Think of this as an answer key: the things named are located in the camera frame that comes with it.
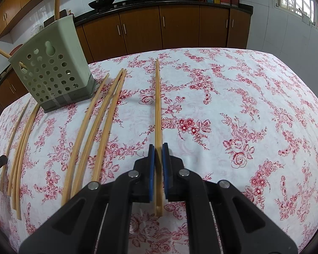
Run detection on wooden base cabinets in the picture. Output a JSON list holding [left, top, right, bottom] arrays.
[[0, 5, 252, 122]]

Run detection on dark cutting board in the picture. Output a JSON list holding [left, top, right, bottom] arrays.
[[44, 9, 75, 28]]

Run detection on black wok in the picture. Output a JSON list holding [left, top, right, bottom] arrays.
[[88, 0, 116, 10]]

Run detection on red floral tablecloth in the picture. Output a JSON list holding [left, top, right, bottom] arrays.
[[0, 47, 318, 254]]

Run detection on black gas stove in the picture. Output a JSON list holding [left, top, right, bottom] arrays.
[[97, 0, 159, 12]]

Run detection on green perforated utensil holder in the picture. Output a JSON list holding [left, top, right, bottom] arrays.
[[8, 14, 98, 113]]

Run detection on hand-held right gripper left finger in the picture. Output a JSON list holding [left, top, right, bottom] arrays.
[[18, 144, 155, 254]]

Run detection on wooden wall cabinets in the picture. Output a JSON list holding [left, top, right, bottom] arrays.
[[0, 0, 59, 41]]

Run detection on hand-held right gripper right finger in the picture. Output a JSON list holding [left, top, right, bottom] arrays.
[[162, 143, 298, 254]]

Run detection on wooden chopsticks bundle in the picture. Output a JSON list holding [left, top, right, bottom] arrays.
[[61, 73, 110, 204]]

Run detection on black kitchen countertop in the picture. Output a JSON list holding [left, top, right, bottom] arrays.
[[0, 0, 254, 96]]

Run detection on red basin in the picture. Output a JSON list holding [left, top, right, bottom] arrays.
[[8, 45, 23, 57]]

